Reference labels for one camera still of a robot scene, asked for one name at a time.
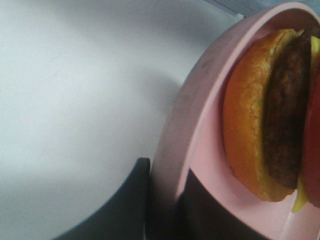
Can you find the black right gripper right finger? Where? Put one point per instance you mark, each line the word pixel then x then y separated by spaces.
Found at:
pixel 200 216

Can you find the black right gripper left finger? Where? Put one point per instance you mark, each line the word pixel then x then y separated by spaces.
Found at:
pixel 123 216

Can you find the pink round plate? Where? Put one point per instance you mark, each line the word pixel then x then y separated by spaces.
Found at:
pixel 192 139

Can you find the burger with lettuce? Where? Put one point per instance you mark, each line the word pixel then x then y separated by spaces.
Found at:
pixel 271 117

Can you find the white microwave oven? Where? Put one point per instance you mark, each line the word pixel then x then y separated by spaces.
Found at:
pixel 250 7

